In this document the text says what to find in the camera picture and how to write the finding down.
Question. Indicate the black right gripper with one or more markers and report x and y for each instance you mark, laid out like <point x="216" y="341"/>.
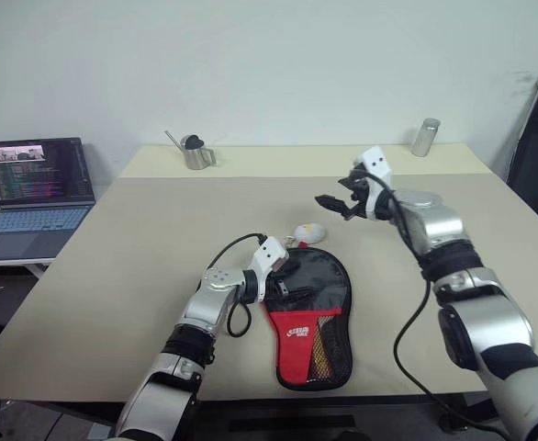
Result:
<point x="361" y="193"/>

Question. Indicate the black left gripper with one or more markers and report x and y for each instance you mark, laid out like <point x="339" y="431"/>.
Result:
<point x="280" y="285"/>

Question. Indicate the black red paddle case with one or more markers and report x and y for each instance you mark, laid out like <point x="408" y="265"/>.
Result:
<point x="296" y="349"/>

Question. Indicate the black table tennis paddle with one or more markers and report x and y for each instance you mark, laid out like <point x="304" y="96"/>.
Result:
<point x="326" y="349"/>

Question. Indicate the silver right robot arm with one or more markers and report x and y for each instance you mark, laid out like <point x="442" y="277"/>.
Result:
<point x="480" y="303"/>

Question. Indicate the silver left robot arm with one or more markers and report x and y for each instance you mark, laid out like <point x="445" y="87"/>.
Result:
<point x="205" y="303"/>

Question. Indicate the steel cylinder bottle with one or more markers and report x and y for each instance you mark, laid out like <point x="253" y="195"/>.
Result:
<point x="425" y="138"/>

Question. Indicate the steel pitcher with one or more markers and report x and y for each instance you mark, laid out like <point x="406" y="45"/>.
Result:
<point x="198" y="158"/>

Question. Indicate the black chair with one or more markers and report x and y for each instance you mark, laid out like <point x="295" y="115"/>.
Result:
<point x="537" y="161"/>

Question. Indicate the open laptop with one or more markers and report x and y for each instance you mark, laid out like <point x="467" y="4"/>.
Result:
<point x="35" y="184"/>

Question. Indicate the white side table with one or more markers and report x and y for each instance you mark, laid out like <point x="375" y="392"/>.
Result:
<point x="16" y="265"/>

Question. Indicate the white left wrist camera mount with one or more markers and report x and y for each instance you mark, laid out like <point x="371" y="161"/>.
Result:
<point x="266" y="252"/>

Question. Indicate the black table frame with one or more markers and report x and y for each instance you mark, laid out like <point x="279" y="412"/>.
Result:
<point x="292" y="422"/>

